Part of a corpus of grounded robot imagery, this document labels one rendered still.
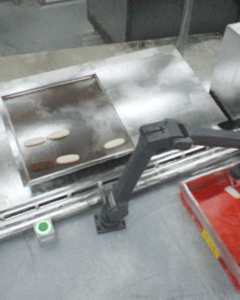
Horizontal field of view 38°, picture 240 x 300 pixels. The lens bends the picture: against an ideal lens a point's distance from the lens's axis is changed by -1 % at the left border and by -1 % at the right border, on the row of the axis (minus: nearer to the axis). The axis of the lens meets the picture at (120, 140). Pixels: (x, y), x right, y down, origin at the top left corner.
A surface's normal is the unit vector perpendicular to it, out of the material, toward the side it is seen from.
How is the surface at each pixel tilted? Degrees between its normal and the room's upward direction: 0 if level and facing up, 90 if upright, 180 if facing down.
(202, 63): 0
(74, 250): 0
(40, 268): 0
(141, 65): 10
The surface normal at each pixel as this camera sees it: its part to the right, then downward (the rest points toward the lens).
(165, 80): 0.11, -0.55
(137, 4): 0.41, 0.67
